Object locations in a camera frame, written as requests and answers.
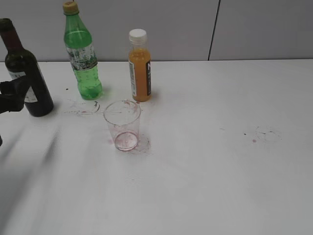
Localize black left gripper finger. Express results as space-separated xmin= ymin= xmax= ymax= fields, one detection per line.
xmin=0 ymin=75 xmax=31 ymax=113

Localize transparent plastic cup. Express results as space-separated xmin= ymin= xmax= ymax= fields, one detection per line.
xmin=104 ymin=99 xmax=141 ymax=151

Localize dark red wine bottle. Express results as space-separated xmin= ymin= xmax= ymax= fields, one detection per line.
xmin=0 ymin=18 xmax=54 ymax=117

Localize green plastic soda bottle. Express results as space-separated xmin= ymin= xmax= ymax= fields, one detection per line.
xmin=63 ymin=0 xmax=102 ymax=100

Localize orange juice bottle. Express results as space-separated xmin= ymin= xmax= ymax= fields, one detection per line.
xmin=128 ymin=29 xmax=152 ymax=102

